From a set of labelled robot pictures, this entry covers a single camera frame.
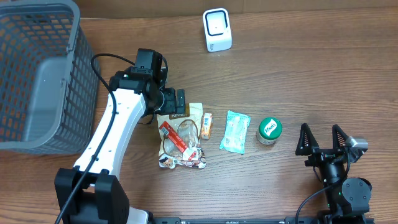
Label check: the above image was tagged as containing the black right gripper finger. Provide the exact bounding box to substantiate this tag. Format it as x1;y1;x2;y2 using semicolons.
295;123;320;156
332;124;349;149

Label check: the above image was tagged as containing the brown snack pouch red label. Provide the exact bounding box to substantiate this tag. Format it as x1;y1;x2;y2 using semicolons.
157;103;206;169

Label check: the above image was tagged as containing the small orange box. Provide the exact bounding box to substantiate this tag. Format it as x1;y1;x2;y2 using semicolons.
200;113;213;140

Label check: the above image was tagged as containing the green lid white jar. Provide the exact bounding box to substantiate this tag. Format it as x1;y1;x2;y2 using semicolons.
256;117;283;145

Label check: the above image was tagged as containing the light green wipes packet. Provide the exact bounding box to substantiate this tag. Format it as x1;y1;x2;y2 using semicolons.
220;111;251;154

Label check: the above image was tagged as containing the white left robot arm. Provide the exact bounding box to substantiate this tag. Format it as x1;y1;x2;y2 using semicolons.
54;48;186;223

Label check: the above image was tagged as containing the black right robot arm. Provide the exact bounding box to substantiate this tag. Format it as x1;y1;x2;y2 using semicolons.
294;123;374;223

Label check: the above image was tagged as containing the white barcode scanner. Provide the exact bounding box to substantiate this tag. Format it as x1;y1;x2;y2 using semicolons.
202;8;233;52

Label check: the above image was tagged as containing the grey plastic mesh basket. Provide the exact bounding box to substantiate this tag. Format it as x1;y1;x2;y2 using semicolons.
1;1;100;154

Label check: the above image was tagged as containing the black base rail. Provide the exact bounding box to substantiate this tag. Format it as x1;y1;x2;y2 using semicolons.
148;217;324;224

